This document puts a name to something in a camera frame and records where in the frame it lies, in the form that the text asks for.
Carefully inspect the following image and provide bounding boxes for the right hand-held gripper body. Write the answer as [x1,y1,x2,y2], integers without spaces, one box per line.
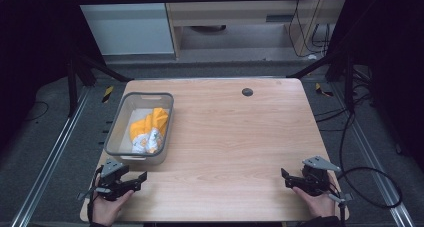
[290,155,353,205]

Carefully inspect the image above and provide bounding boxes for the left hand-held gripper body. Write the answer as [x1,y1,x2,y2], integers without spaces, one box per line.
[77,158,138,202]

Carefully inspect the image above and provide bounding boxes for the person's right hand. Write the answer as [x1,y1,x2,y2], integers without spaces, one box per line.
[291,172,337,220]

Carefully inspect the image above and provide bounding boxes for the person's left hand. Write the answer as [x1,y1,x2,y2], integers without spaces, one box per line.
[91,186,135,227]

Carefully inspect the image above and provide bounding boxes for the grey plastic basket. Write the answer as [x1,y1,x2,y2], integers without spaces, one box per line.
[103,91,175,166]

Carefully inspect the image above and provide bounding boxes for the yellow and white cloth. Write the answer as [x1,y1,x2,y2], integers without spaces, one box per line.
[129,107,170,155]

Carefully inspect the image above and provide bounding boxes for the yellow and black striped tape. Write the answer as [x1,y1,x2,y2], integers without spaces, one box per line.
[314,82,334,98]
[101,85,115,104]

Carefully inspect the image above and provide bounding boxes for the black metal stand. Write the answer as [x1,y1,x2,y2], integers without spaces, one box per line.
[285,48,376,115]
[64,48,135,119]

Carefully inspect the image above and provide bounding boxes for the white cabinet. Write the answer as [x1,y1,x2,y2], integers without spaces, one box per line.
[70,0,176,57]

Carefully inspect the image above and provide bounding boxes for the light wooden desk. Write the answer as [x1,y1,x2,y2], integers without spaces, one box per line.
[161,0,352,60]

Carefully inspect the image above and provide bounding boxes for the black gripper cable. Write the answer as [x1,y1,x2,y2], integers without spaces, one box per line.
[86,165,105,224]

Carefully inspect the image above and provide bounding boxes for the black looped cable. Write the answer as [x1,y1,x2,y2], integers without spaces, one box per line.
[337,111,403,210]

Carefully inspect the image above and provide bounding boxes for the aluminium floor rail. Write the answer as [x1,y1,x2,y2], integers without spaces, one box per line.
[329,81,416,227]
[10,86,92,227]

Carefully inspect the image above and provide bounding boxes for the black hanging cables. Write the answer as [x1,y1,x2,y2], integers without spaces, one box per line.
[287,0,332,59]

